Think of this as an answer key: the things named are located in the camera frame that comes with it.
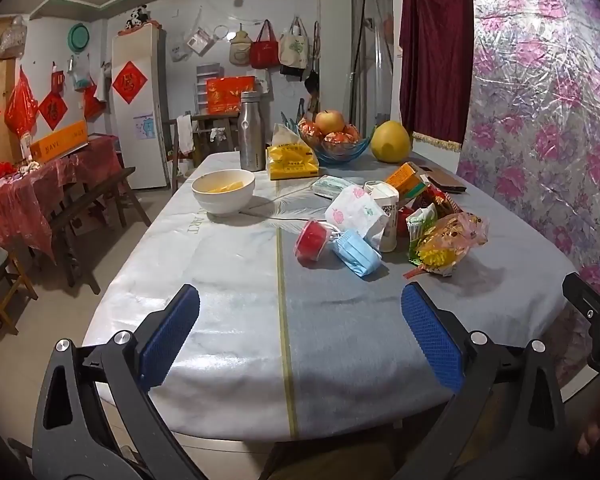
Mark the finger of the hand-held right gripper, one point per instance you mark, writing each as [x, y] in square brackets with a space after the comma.
[587, 300]

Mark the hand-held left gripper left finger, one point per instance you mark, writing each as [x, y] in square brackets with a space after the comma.
[172, 335]

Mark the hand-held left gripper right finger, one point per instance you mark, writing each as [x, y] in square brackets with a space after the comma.
[432, 340]

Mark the blue face mask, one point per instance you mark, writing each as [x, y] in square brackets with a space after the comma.
[355, 256]

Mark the small orange carton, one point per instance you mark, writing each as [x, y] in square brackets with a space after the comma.
[402, 177]

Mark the yellow clear snack bag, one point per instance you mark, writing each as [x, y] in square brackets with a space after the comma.
[445, 247]

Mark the green snack wrapper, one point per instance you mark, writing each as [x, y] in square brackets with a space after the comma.
[420, 225]

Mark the white printed paper cup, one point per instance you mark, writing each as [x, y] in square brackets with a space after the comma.
[389, 222]

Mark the red snack wrapper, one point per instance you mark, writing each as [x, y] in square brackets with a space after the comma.
[442, 202]

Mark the white ceramic bowl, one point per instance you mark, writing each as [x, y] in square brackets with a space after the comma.
[220, 204]

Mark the yellow food pieces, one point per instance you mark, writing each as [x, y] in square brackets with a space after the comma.
[225, 186]

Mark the brown wallet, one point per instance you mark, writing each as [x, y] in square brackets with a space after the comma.
[445, 181]

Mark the dark wooden bench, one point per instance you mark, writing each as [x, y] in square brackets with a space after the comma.
[95, 195]

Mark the floral plastic sheet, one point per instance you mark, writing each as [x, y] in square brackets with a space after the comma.
[540, 110]

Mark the white refrigerator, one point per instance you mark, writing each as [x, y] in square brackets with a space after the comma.
[140, 155]

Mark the pale green plastic packet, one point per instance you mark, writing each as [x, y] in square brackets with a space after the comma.
[330, 186]

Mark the wooden stool grey cushion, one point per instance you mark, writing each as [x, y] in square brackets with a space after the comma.
[0, 265]

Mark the red table cloth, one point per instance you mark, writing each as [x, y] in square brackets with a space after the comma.
[25, 205]

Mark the white cloth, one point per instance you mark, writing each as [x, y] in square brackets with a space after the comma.
[185, 135]

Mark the yellow pomelo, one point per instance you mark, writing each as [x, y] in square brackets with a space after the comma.
[390, 142]

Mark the blue glass fruit bowl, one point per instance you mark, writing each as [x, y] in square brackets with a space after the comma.
[340, 156]

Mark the yellow tissue pack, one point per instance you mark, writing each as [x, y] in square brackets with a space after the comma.
[292, 162]

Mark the blue white paper notice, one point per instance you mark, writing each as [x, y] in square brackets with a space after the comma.
[143, 126]

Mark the wooden chair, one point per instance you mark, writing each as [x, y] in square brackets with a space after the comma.
[205, 125]

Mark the stainless steel bottle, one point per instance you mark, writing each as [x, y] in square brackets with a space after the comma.
[251, 135]

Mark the long orange cardboard box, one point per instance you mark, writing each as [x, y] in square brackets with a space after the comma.
[60, 142]

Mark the wrapped orange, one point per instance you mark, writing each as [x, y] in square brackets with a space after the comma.
[352, 131]
[337, 137]
[310, 131]

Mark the apple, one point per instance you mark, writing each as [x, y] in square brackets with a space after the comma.
[330, 121]

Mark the red gift box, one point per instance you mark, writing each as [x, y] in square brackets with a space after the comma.
[230, 96]

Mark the grey plastic drawers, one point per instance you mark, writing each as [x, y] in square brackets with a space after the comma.
[202, 90]

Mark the red hanging decoration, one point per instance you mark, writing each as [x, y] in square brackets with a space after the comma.
[92, 100]

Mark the red plastic bag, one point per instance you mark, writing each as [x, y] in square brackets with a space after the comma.
[21, 105]

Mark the dark red curtain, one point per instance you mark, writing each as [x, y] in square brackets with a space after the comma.
[430, 60]

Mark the black bag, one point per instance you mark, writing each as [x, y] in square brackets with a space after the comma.
[292, 71]

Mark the beige round bag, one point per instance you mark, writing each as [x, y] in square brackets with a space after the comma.
[239, 50]

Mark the clear plastic packet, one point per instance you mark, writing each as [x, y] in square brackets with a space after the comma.
[200, 41]

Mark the red tote bag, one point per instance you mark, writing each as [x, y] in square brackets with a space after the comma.
[264, 52]

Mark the white tote bag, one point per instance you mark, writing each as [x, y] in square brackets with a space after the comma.
[294, 50]

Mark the green plastic basin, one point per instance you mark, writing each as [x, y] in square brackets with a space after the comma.
[80, 38]

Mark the brown wooden door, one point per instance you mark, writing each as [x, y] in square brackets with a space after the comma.
[2, 67]

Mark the panda plush toy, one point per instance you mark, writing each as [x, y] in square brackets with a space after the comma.
[136, 17]

